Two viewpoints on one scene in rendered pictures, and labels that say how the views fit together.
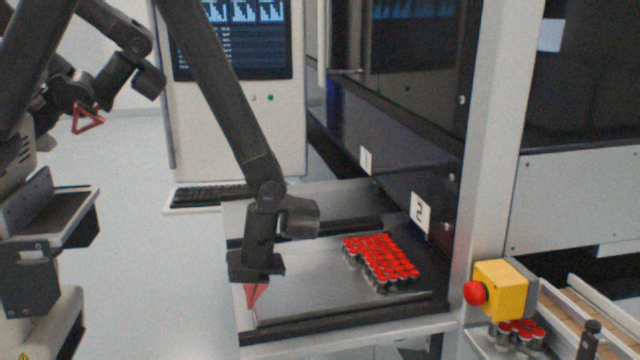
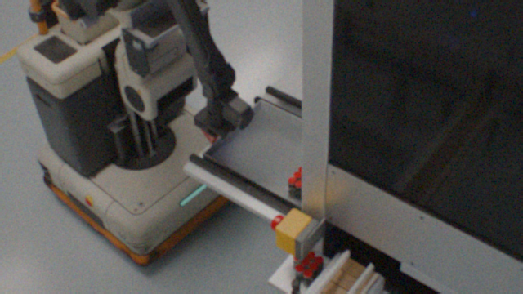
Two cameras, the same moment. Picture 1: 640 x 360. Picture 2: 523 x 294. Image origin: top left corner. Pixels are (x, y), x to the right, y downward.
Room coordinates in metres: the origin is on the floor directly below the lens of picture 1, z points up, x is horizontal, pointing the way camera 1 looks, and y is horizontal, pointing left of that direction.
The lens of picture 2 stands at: (0.02, -1.03, 2.28)
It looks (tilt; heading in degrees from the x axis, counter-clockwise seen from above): 46 degrees down; 54
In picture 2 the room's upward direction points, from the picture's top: 4 degrees counter-clockwise
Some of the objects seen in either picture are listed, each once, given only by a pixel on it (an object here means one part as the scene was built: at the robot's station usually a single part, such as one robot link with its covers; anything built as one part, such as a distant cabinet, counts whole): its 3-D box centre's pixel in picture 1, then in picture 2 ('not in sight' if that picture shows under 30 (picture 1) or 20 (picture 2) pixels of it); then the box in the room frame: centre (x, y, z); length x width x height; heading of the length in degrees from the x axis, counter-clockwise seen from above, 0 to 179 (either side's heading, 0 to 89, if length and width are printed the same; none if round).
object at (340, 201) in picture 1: (334, 203); not in sight; (1.20, -0.05, 0.90); 0.34 x 0.26 x 0.04; 104
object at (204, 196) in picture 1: (233, 193); not in sight; (1.46, 0.28, 0.82); 0.40 x 0.14 x 0.02; 97
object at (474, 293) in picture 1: (477, 292); (280, 224); (0.64, -0.26, 0.99); 0.04 x 0.04 x 0.04; 14
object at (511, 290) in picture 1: (502, 288); (297, 233); (0.65, -0.30, 1.00); 0.08 x 0.07 x 0.07; 104
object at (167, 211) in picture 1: (234, 193); not in sight; (1.52, 0.29, 0.79); 0.45 x 0.28 x 0.03; 97
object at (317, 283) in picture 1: (329, 274); (282, 155); (0.84, -0.02, 0.90); 0.34 x 0.26 x 0.04; 104
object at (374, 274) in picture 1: (368, 265); (309, 167); (0.86, -0.11, 0.90); 0.18 x 0.02 x 0.05; 14
